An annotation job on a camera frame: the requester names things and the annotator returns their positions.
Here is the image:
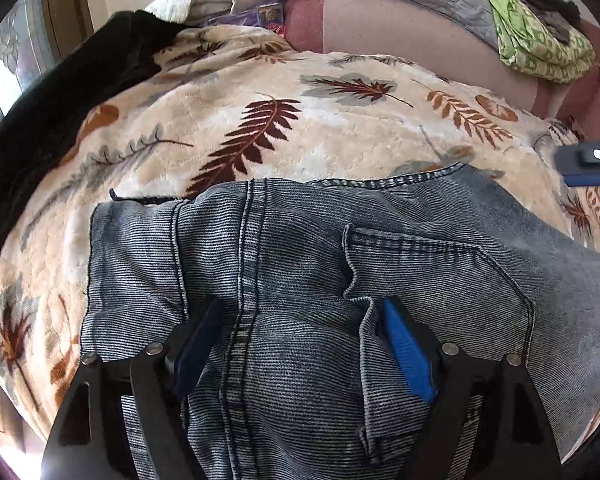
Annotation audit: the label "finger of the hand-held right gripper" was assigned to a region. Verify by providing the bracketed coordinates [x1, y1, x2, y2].
[554, 136, 600, 188]

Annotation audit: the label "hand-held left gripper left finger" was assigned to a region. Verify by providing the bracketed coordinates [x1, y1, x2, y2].
[42, 296, 226, 480]

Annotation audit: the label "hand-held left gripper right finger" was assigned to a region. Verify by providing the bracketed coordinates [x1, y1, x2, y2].
[375, 296, 563, 480]

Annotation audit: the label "blue denim pants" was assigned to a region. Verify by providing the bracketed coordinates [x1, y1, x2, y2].
[80, 162, 600, 480]

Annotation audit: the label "green patterned cloth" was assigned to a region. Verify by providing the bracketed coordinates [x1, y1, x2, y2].
[457, 0, 596, 85]

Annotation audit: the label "pink sofa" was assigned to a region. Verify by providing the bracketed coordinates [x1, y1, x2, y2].
[280, 0, 600, 131]

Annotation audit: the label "leaf print fleece blanket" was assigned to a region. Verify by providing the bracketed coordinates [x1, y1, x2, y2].
[0, 25, 600, 441]

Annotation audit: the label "black cloth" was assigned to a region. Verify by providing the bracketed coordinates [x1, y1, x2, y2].
[0, 9, 188, 291]

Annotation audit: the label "purple printed packet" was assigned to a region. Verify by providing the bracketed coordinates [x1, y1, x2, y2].
[202, 2, 288, 36]

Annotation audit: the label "patterned glass window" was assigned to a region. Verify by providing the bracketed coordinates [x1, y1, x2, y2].
[0, 0, 61, 131]

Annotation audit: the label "wooden window frame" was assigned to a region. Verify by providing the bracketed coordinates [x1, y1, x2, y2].
[40, 0, 98, 61]

